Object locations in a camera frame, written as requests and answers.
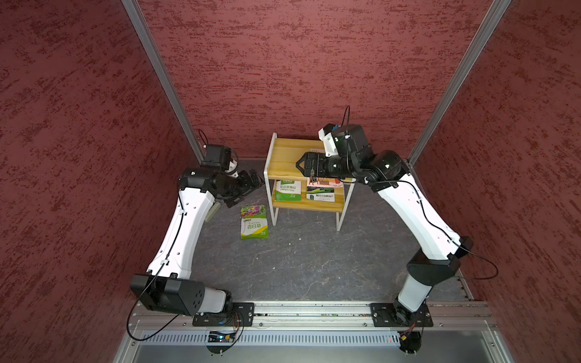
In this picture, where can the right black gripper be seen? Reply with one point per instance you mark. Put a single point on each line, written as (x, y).
(310, 162)

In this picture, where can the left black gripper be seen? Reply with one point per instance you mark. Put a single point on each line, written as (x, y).
(247, 186)

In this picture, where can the pink shop picture seed bag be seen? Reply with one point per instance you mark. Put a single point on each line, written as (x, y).
(324, 182)

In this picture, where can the green white zinnias seed bag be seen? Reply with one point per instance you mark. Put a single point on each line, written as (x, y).
(254, 222)

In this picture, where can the white frame wooden shelf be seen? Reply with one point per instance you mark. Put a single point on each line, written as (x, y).
(281, 165)

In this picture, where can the dark green vegetable seed bag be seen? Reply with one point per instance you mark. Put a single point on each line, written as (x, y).
(320, 194)

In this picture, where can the green rose impatiens seed bag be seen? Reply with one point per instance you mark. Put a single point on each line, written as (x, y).
(288, 191)

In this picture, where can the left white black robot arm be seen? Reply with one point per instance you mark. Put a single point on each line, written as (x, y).
(167, 285)

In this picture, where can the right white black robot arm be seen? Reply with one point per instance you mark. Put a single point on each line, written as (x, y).
(441, 249)

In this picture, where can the white plug on floor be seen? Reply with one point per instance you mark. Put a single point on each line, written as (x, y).
(212, 211)

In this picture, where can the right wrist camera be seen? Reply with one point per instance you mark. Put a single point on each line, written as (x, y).
(342, 141)

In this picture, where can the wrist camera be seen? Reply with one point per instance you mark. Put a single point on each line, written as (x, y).
(221, 158)
(342, 141)

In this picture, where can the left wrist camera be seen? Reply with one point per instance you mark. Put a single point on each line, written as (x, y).
(221, 158)

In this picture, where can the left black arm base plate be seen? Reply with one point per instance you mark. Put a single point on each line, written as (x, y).
(241, 314)

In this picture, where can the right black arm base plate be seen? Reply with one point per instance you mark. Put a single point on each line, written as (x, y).
(386, 315)

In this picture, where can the left aluminium corner post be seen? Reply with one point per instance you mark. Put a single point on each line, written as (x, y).
(146, 38)

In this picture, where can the aluminium corner post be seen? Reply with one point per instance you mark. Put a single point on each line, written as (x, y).
(485, 30)
(146, 38)

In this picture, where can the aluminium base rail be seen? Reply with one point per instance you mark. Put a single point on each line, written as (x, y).
(316, 323)

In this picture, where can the right aluminium corner post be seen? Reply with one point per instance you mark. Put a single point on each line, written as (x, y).
(485, 30)

